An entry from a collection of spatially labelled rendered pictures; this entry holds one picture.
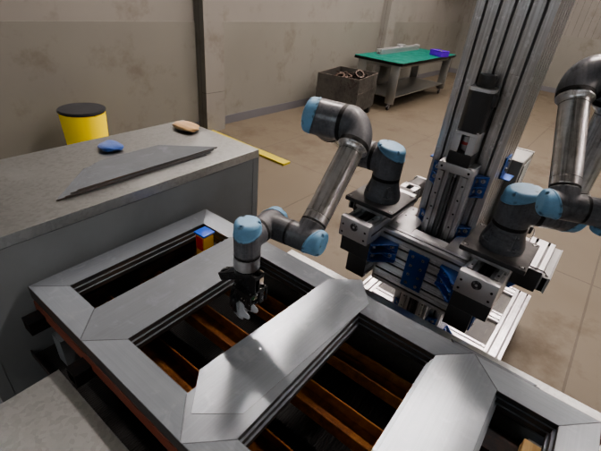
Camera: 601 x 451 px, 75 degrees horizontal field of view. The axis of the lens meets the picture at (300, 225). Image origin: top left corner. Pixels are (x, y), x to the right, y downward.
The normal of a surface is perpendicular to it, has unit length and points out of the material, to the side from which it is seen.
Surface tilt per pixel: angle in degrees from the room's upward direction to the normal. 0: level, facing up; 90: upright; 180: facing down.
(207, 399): 0
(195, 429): 0
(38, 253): 90
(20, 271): 90
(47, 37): 90
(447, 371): 0
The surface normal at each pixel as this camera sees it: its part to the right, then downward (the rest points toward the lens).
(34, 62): 0.77, 0.40
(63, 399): 0.09, -0.85
